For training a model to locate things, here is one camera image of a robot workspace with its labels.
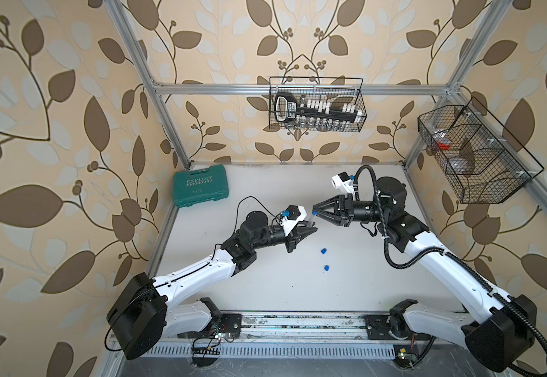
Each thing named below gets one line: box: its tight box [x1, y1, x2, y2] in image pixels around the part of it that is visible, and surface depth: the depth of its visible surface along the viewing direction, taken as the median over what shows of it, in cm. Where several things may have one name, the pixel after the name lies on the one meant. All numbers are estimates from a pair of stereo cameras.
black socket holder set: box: [274, 91, 364, 132], surface depth 86 cm
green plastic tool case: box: [172, 164, 230, 209], surface depth 108 cm
